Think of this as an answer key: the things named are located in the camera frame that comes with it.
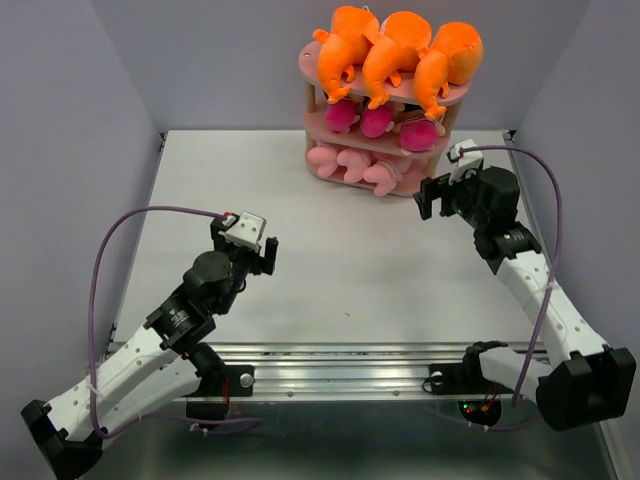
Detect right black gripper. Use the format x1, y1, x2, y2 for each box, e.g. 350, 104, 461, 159
411, 166, 488, 230

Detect pink plush with face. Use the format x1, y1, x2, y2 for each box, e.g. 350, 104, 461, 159
363, 155, 413, 196

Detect boy doll pink pants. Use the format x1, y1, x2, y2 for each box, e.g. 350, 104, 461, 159
392, 113, 446, 155
360, 101, 405, 139
324, 97, 363, 133

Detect pink striped plush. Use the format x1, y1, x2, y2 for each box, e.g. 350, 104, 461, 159
306, 142, 343, 179
336, 148, 372, 184

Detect plain orange plush toy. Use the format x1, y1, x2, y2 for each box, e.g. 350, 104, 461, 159
414, 22, 484, 120

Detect orange shark plush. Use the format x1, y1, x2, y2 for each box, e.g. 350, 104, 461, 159
362, 11, 432, 110
312, 5, 380, 104

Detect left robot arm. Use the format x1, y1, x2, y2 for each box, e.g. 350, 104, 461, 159
21, 235, 279, 479

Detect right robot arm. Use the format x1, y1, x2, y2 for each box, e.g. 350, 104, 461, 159
414, 167, 636, 431

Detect pink three-tier shelf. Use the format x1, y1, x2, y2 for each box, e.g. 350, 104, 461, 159
298, 41, 471, 197

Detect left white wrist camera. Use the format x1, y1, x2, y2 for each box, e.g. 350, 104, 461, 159
212, 212, 267, 253

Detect aluminium rail frame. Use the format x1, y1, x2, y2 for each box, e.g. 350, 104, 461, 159
59, 130, 629, 480

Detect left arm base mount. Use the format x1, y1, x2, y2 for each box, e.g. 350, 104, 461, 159
182, 364, 260, 436

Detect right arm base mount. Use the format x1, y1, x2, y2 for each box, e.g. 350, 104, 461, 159
422, 341, 511, 430

